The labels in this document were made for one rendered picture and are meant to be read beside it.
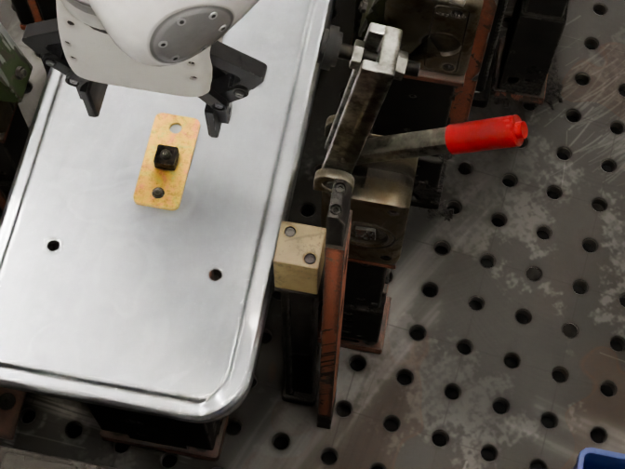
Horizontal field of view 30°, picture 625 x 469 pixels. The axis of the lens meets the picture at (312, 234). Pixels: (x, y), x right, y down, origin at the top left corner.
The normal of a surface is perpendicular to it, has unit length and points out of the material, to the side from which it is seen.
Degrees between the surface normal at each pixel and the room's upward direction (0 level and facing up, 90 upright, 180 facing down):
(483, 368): 0
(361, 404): 0
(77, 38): 90
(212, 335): 0
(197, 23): 86
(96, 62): 94
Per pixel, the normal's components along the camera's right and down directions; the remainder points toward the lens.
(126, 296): 0.00, -0.40
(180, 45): 0.40, 0.85
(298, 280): -0.18, 0.90
